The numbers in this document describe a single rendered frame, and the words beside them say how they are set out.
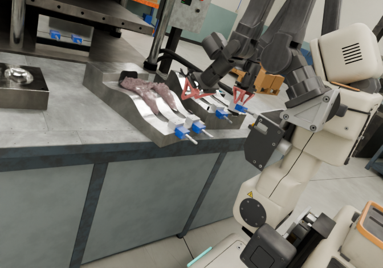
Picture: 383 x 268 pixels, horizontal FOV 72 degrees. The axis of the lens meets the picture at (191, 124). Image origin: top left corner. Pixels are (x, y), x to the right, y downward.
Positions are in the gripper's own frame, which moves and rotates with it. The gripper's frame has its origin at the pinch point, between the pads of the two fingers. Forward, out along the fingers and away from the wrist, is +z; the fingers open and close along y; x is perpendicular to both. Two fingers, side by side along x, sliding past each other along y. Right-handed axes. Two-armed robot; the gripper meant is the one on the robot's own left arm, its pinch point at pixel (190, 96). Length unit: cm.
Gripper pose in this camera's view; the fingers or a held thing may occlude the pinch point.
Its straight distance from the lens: 92.1
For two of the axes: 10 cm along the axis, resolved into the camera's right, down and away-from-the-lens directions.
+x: 4.6, 8.5, -2.7
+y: -6.4, 1.1, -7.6
